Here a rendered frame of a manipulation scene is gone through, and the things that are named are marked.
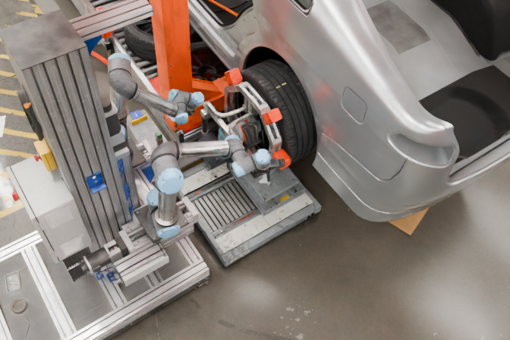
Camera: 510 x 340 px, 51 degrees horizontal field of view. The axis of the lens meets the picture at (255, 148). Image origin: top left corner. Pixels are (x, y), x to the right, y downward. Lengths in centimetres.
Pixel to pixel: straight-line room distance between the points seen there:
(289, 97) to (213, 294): 142
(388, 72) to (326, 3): 47
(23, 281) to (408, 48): 289
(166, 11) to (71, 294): 180
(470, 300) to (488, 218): 71
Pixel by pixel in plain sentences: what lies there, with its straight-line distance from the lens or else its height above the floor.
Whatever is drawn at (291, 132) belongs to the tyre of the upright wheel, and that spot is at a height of 102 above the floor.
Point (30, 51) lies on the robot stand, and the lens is 214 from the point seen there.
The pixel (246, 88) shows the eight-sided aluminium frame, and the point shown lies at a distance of 317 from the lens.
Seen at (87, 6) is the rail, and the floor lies 39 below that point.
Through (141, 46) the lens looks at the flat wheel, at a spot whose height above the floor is 43.
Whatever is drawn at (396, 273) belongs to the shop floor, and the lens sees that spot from 392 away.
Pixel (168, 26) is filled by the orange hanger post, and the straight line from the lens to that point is 305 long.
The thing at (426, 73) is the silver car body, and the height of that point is 94.
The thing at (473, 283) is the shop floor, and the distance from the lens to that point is 409.
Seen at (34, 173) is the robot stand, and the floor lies 123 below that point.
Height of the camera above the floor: 341
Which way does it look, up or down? 53 degrees down
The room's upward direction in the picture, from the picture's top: 5 degrees clockwise
